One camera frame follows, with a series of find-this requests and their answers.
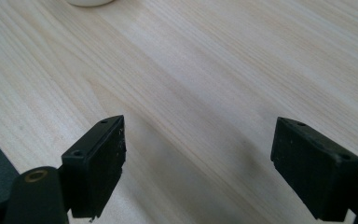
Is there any white round dish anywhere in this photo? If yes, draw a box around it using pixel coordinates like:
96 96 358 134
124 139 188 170
65 0 116 7

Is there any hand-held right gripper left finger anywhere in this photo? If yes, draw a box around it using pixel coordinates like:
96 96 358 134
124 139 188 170
61 114 128 219

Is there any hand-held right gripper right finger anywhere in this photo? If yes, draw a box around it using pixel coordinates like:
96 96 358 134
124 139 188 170
269 117 358 223

